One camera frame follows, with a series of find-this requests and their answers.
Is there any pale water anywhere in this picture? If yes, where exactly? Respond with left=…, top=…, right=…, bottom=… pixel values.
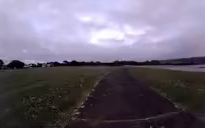
left=128, top=64, right=205, bottom=74

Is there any green grass field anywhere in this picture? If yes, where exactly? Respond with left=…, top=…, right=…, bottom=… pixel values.
left=0, top=65, right=116, bottom=128

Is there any dark asphalt path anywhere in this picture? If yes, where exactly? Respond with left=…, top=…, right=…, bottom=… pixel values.
left=64, top=67, right=205, bottom=128

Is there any row of dark trees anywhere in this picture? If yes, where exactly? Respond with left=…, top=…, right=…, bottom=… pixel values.
left=0, top=57, right=163, bottom=71

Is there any dark distant hill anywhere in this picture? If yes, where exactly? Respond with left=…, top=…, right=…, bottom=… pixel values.
left=158, top=55, right=205, bottom=66

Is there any green grass strip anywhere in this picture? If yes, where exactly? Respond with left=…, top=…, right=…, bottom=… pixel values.
left=127, top=66, right=205, bottom=116

